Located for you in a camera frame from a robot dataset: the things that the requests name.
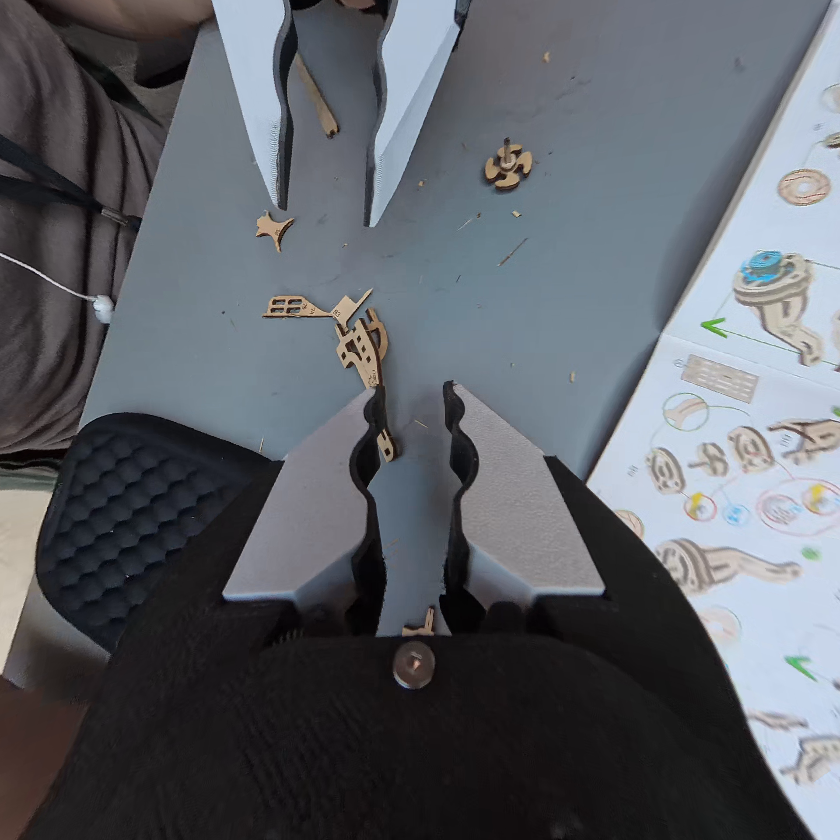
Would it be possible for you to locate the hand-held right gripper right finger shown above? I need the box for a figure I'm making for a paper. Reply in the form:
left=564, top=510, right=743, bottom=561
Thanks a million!
left=438, top=379, right=606, bottom=636

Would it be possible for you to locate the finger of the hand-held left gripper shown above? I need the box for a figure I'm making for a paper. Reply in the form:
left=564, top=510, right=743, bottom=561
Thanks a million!
left=211, top=0, right=299, bottom=212
left=363, top=0, right=472, bottom=229

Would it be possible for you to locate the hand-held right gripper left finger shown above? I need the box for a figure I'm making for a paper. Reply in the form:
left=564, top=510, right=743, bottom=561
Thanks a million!
left=222, top=385, right=388, bottom=636

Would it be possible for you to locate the thin wooden stick part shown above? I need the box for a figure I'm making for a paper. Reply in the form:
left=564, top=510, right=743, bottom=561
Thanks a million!
left=293, top=52, right=340, bottom=140

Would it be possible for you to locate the long slotted wooden model part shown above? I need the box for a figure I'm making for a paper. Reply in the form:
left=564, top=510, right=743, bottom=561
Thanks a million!
left=335, top=307, right=399, bottom=463

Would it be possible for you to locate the person's left forearm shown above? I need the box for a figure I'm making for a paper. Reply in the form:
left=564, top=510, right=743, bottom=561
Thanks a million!
left=98, top=0, right=217, bottom=40

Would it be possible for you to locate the small wooden gear wheel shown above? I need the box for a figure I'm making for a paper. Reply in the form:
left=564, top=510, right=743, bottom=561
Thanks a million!
left=483, top=138, right=534, bottom=193

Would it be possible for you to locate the small curved wooden part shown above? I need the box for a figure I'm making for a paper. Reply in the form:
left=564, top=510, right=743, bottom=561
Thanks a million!
left=255, top=210, right=295, bottom=253

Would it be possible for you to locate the black mesh wrist rest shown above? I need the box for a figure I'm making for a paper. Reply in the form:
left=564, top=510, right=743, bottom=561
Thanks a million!
left=36, top=412, right=283, bottom=654

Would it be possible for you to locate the open instruction booklet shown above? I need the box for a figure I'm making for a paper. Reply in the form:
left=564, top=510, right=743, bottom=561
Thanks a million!
left=586, top=7, right=840, bottom=840

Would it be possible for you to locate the person's grey brown clothing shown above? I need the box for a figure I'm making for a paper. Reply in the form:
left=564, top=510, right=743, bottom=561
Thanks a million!
left=0, top=0, right=198, bottom=457

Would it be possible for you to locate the wooden window frame part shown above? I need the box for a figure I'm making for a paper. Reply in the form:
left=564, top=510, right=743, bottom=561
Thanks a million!
left=262, top=287, right=375, bottom=322

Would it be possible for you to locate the black lanyard strap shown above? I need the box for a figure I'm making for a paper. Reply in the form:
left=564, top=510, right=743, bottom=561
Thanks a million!
left=0, top=134, right=142, bottom=232

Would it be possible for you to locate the thin white cord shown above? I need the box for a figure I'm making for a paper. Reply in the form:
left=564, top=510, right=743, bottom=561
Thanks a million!
left=0, top=252, right=116, bottom=324

